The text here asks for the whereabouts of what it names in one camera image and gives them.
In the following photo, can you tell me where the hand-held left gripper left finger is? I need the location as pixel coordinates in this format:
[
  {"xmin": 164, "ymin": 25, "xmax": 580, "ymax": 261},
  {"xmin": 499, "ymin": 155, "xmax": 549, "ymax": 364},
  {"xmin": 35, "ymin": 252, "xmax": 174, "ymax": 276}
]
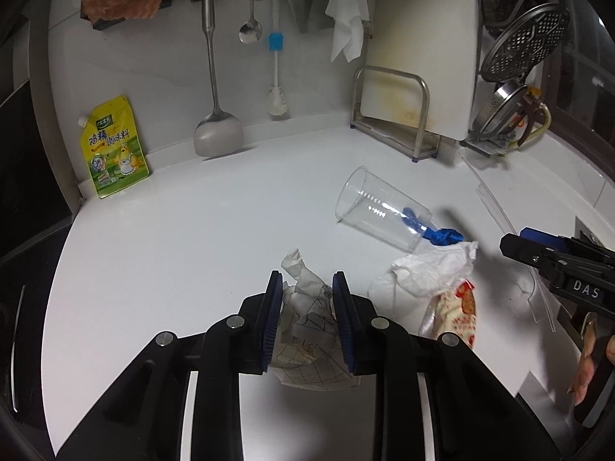
[{"xmin": 55, "ymin": 270, "xmax": 284, "ymax": 461}]

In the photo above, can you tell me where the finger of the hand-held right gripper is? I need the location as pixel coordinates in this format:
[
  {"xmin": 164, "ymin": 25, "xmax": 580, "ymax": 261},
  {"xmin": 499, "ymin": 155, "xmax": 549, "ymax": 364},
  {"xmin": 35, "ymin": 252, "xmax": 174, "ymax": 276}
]
[
  {"xmin": 499, "ymin": 233, "xmax": 570, "ymax": 294},
  {"xmin": 520, "ymin": 227, "xmax": 577, "ymax": 250}
]

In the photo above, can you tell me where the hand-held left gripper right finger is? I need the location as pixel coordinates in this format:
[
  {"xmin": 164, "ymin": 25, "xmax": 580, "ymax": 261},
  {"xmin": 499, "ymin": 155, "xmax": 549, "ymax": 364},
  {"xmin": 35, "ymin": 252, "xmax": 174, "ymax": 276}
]
[{"xmin": 331, "ymin": 271, "xmax": 563, "ymax": 461}]

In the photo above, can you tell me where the grid-print paper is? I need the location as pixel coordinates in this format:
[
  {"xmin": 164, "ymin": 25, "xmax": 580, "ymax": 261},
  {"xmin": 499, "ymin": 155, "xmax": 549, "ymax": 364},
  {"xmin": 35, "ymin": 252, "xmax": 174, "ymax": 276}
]
[{"xmin": 268, "ymin": 248, "xmax": 361, "ymax": 390}]

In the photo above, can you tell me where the person's right hand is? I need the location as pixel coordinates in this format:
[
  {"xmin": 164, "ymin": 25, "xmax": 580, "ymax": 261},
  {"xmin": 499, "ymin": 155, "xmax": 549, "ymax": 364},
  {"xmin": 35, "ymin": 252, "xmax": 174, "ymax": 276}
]
[{"xmin": 568, "ymin": 312, "xmax": 599, "ymax": 406}]

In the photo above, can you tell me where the orange red snack wrapper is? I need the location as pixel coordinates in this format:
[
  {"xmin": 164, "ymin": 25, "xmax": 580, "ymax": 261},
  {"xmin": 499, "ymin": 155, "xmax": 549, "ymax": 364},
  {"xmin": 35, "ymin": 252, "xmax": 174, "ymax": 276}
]
[{"xmin": 418, "ymin": 279, "xmax": 479, "ymax": 351}]

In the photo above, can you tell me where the blue plastic scrap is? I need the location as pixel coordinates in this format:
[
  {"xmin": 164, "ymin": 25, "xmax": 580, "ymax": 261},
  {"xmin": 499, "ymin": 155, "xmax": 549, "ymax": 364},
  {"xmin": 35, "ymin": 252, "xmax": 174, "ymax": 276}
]
[{"xmin": 401, "ymin": 206, "xmax": 464, "ymax": 245}]

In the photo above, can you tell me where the crumpled white tissue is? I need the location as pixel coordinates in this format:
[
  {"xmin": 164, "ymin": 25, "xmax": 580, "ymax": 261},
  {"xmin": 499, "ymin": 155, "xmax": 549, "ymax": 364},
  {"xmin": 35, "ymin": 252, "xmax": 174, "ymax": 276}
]
[{"xmin": 368, "ymin": 240, "xmax": 480, "ymax": 320}]

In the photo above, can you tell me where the metal lid rack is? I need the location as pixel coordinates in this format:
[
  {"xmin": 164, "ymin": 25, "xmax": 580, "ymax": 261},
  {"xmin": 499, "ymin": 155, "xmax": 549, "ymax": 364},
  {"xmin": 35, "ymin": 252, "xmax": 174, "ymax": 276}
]
[{"xmin": 461, "ymin": 129, "xmax": 520, "ymax": 157}]

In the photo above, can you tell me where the clear plastic cup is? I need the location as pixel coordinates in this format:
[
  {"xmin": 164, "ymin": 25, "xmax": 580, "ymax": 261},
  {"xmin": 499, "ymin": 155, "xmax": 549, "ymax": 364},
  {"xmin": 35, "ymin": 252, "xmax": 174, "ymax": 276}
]
[{"xmin": 335, "ymin": 166, "xmax": 433, "ymax": 254}]

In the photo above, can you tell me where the metal cutting board rack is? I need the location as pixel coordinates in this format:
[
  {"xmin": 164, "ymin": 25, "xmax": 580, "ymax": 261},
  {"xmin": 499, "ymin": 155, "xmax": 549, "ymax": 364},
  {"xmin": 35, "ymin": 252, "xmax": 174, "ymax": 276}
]
[{"xmin": 351, "ymin": 65, "xmax": 443, "ymax": 161}]

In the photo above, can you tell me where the perforated steel steamer tray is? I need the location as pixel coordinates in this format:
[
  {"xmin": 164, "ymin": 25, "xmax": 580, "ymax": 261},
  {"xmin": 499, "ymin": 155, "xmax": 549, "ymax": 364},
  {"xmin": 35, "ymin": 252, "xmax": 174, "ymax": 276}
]
[{"xmin": 480, "ymin": 2, "xmax": 572, "ymax": 82}]

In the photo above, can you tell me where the metal spatula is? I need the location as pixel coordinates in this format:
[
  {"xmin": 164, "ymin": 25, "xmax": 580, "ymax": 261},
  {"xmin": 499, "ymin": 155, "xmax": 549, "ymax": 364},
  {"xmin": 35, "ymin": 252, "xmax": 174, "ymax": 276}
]
[{"xmin": 193, "ymin": 0, "xmax": 245, "ymax": 158}]

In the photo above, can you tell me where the white cutting board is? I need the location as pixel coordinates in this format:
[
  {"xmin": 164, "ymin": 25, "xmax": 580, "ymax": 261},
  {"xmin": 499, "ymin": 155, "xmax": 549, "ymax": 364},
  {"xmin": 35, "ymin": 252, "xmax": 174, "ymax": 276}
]
[{"xmin": 358, "ymin": 0, "xmax": 481, "ymax": 140}]

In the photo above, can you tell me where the yellow seasoning pouch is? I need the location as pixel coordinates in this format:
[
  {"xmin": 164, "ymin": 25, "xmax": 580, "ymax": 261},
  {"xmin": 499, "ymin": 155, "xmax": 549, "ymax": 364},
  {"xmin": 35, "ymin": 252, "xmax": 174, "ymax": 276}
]
[{"xmin": 78, "ymin": 95, "xmax": 151, "ymax": 200}]

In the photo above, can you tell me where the white hanging cloth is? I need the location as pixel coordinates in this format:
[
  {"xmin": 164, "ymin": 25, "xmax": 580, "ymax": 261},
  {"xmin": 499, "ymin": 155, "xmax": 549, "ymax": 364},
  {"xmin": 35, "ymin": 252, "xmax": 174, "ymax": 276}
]
[{"xmin": 325, "ymin": 0, "xmax": 371, "ymax": 63}]

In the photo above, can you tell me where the black kitchen appliance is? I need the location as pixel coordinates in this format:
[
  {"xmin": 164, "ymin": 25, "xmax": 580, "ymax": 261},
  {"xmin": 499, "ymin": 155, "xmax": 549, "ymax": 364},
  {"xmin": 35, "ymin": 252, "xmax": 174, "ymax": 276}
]
[{"xmin": 0, "ymin": 77, "xmax": 80, "ymax": 443}]

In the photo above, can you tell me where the blue and white bottle brush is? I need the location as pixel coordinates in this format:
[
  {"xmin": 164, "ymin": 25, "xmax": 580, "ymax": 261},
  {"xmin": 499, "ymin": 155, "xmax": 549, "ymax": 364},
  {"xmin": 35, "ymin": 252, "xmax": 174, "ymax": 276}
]
[{"xmin": 266, "ymin": 0, "xmax": 291, "ymax": 118}]

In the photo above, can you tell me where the metal spoon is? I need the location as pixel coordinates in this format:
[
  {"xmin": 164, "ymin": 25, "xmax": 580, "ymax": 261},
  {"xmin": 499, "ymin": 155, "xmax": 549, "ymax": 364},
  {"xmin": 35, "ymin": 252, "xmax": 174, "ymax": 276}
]
[{"xmin": 238, "ymin": 0, "xmax": 264, "ymax": 45}]

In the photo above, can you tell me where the yellow gas hose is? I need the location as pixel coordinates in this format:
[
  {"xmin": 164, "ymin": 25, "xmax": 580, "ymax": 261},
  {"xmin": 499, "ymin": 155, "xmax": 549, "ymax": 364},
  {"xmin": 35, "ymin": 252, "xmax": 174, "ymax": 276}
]
[{"xmin": 509, "ymin": 103, "xmax": 552, "ymax": 147}]

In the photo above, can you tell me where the metal strainer with handle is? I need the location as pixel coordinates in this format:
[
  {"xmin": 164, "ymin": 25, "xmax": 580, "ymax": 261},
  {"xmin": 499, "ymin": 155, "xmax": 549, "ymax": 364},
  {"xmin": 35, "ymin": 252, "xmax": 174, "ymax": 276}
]
[{"xmin": 468, "ymin": 79, "xmax": 529, "ymax": 142}]

